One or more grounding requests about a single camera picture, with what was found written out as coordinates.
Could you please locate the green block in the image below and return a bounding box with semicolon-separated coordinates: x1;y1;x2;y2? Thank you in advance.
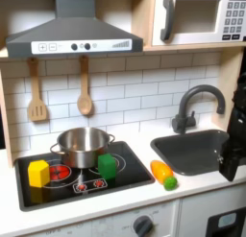
97;153;117;180

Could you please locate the yellow block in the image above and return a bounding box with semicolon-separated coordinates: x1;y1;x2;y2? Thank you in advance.
27;159;51;188

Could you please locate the dark grey sink basin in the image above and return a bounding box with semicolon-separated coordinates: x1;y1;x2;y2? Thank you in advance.
150;129;246;177

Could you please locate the white cabinet door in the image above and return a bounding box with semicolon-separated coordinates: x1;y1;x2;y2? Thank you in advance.
177;182;246;237

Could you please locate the dark grey tap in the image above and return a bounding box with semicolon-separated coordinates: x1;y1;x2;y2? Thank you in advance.
171;83;227;135

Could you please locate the orange toy carrot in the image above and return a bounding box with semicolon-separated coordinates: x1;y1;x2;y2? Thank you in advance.
150;159;179;192

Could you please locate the black oven knob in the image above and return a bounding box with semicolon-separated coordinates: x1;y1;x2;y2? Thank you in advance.
132;215;155;237

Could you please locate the white oven front panel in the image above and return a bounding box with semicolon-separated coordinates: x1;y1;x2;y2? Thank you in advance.
22;199;181;237

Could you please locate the white toy microwave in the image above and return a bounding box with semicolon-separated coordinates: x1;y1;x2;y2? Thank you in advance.
151;0;246;47

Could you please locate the steel pot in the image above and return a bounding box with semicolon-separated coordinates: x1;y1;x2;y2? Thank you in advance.
49;127;116;170

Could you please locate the black toy stove top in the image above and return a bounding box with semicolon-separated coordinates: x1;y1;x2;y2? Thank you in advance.
13;140;156;212

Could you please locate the wooden spoon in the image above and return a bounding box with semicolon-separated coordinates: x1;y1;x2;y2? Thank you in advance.
76;55;94;117

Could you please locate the grey range hood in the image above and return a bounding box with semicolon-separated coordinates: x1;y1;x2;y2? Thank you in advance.
5;0;144;59

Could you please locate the wooden slotted spatula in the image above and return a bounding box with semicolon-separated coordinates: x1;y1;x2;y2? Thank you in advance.
26;57;49;123

